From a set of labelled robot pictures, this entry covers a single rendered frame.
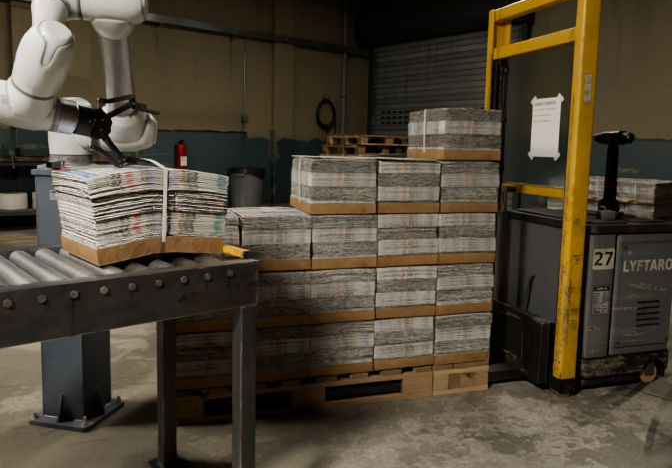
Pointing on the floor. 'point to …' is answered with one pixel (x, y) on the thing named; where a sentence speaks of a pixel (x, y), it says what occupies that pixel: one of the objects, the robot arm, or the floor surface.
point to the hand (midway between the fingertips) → (149, 136)
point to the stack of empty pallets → (365, 146)
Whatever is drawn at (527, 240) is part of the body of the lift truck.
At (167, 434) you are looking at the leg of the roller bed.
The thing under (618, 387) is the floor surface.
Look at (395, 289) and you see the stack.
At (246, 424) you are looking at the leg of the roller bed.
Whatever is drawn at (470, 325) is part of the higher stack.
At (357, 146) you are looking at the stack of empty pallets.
